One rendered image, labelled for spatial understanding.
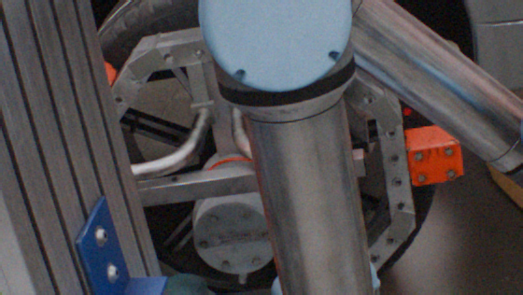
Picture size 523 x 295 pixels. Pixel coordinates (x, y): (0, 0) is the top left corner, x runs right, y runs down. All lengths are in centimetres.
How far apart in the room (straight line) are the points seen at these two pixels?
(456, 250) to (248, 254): 150
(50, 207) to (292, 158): 21
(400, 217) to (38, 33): 107
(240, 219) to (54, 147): 83
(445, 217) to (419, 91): 222
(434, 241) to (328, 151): 226
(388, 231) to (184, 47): 46
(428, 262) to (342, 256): 211
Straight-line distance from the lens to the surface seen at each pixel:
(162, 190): 158
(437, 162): 177
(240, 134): 160
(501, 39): 218
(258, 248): 167
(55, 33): 87
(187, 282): 180
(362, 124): 163
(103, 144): 94
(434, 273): 303
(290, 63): 85
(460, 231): 320
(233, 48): 84
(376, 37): 103
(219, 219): 165
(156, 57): 170
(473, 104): 108
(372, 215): 192
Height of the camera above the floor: 169
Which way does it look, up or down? 26 degrees down
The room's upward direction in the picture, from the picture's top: 12 degrees counter-clockwise
